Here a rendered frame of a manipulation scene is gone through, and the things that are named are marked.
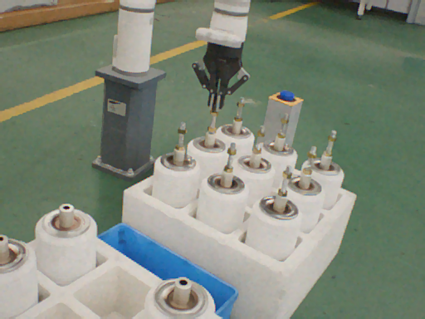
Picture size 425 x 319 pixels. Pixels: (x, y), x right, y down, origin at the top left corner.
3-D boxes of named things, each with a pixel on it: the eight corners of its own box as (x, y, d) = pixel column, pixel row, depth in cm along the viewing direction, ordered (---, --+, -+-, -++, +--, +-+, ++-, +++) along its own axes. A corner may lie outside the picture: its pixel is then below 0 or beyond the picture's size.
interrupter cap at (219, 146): (227, 142, 112) (227, 139, 111) (223, 156, 105) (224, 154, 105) (195, 136, 112) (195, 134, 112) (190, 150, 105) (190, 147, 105)
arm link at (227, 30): (193, 39, 91) (197, 7, 89) (211, 30, 101) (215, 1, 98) (237, 49, 90) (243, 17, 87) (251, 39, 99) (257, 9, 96)
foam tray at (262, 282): (119, 257, 107) (123, 189, 99) (212, 194, 138) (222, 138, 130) (268, 346, 91) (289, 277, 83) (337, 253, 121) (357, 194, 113)
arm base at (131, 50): (108, 70, 129) (112, 7, 121) (127, 63, 137) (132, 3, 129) (136, 78, 126) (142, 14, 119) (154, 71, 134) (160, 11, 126)
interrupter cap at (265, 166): (259, 156, 108) (260, 153, 107) (277, 172, 102) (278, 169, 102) (230, 159, 104) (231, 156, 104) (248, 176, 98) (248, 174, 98)
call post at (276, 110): (246, 198, 139) (268, 98, 125) (258, 189, 144) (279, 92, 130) (268, 208, 136) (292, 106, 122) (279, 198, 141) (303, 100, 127)
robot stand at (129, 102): (90, 166, 141) (94, 70, 128) (119, 149, 154) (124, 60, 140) (131, 183, 137) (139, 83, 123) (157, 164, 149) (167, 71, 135)
